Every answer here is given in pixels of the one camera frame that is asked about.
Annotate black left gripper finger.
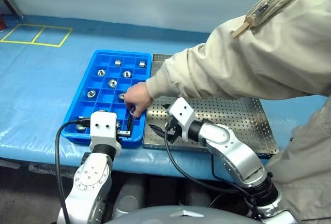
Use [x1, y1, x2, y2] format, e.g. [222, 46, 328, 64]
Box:
[126, 114, 135, 133]

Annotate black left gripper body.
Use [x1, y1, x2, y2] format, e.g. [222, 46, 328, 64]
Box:
[115, 120, 133, 139]

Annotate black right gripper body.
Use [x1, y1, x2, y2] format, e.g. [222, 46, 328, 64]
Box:
[164, 119, 183, 144]

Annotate blue compartment tray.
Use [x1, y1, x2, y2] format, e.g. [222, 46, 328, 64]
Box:
[62, 50, 153, 149]

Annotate person's bare hand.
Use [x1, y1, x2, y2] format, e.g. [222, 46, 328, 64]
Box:
[124, 81, 154, 118]

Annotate perforated metal tray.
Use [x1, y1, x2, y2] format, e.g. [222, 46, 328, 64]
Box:
[142, 54, 280, 157]

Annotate grey rounded shape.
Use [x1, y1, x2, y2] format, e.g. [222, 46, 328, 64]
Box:
[112, 176, 147, 219]

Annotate grey robot torso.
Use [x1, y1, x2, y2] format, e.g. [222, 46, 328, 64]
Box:
[103, 200, 303, 224]

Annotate yellow tape floor marking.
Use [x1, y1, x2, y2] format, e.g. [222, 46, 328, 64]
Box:
[0, 24, 73, 48]

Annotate person's beige jacket torso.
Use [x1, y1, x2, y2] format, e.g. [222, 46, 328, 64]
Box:
[266, 97, 331, 222]

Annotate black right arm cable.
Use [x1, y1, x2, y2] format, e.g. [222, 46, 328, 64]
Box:
[164, 123, 262, 219]

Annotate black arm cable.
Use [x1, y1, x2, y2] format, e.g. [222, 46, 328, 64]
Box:
[164, 123, 262, 219]
[55, 116, 91, 224]

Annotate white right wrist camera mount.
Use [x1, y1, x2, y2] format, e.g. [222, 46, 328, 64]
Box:
[167, 97, 195, 141]

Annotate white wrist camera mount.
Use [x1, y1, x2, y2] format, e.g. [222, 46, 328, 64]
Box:
[88, 111, 123, 155]
[167, 97, 195, 141]

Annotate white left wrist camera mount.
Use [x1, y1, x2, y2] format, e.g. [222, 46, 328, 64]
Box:
[88, 111, 123, 155]

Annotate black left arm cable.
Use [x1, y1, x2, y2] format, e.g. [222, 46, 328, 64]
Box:
[55, 116, 91, 224]

